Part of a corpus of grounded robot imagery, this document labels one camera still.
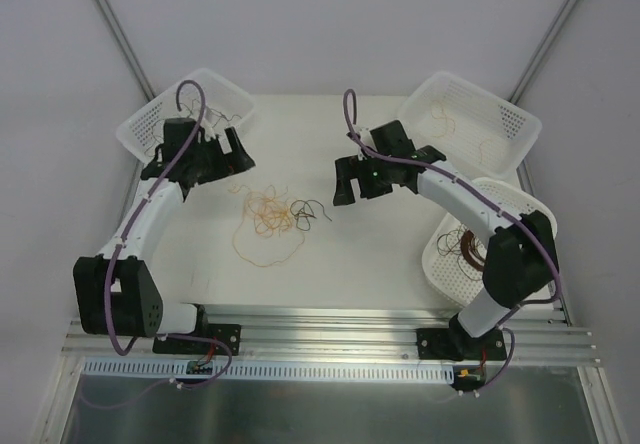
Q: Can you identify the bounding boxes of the white basket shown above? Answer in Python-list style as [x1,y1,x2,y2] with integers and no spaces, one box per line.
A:
[116,68,256,165]
[422,177,557,307]
[397,71,542,180]

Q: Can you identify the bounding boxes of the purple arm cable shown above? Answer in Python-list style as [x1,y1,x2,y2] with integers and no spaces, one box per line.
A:
[342,88,564,325]
[105,80,207,356]

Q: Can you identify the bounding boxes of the white slotted cable duct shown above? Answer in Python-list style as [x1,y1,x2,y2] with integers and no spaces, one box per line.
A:
[83,358,454,385]

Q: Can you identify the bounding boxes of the white basket far right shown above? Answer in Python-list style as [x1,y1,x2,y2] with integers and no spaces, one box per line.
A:
[397,71,542,180]

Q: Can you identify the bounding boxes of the yellow cable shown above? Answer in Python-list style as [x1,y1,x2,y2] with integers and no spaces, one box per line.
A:
[232,213,307,268]

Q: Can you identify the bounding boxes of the small dark cable piece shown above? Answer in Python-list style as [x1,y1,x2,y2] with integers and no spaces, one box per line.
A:
[289,198,334,230]

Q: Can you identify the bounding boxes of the white basket far left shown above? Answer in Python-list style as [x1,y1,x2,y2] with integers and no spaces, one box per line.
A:
[116,68,256,165]

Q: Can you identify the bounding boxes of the orange cable in right basket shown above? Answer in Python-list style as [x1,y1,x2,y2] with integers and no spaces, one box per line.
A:
[429,101,496,165]

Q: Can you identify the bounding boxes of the dark cable pulled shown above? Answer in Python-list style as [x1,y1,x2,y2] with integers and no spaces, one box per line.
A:
[178,97,242,127]

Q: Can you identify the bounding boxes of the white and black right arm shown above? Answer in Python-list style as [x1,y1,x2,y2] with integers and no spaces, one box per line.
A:
[333,121,561,360]

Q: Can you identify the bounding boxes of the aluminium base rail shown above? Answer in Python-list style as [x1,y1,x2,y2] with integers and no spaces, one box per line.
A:
[62,303,601,368]

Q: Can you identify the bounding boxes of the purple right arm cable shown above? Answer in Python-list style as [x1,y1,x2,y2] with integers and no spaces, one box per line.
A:
[342,88,564,325]

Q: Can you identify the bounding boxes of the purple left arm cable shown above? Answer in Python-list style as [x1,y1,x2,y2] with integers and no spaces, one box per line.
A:
[105,80,207,356]

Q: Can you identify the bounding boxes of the white basket near right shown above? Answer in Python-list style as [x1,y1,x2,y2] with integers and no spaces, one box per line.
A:
[422,177,557,307]

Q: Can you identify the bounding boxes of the brown cable coil in basket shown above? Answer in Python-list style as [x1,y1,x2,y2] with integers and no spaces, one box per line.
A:
[435,228,489,283]

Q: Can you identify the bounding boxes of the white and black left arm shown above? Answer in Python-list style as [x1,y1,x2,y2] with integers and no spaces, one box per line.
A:
[73,118,255,353]

